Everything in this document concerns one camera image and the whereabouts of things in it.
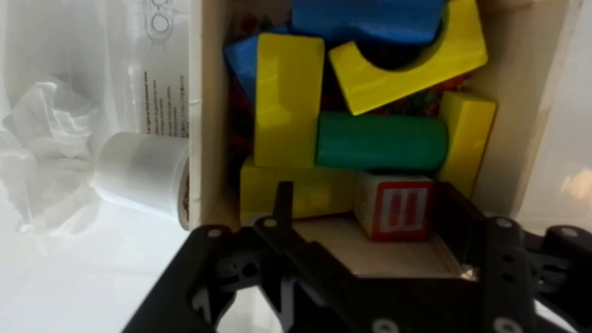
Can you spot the yellow rectangular wooden block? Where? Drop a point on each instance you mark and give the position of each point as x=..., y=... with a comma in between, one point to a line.
x=289, y=98

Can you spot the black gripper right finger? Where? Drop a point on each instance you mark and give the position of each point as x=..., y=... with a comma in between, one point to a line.
x=463, y=213

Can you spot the yellow flat wooden block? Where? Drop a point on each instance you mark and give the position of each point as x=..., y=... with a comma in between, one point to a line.
x=308, y=191

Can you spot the crumpled white plastic piece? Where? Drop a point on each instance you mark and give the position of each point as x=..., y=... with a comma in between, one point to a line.
x=43, y=123

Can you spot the white printed label sheet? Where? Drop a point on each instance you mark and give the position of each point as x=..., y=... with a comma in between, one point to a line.
x=163, y=93

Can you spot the light wooden block box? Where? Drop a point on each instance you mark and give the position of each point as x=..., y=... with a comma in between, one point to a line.
x=213, y=93

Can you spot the yellow arch wooden block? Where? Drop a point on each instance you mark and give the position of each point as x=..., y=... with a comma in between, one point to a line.
x=382, y=80

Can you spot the blue small wooden block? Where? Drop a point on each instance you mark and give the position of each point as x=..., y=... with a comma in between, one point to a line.
x=241, y=61

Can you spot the red printed wooden cube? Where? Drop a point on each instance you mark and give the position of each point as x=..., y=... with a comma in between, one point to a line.
x=394, y=206

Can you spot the yellow short wooden block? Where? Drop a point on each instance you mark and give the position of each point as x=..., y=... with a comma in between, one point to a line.
x=467, y=135

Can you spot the green wooden cylinder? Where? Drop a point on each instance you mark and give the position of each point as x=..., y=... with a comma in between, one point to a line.
x=382, y=141

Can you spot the blue long wooden block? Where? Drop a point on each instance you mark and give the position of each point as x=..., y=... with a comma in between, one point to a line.
x=370, y=19

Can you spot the white tape roll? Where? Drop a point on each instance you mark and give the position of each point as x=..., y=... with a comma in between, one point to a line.
x=139, y=169

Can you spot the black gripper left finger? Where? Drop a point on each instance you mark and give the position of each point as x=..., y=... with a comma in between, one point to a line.
x=282, y=206

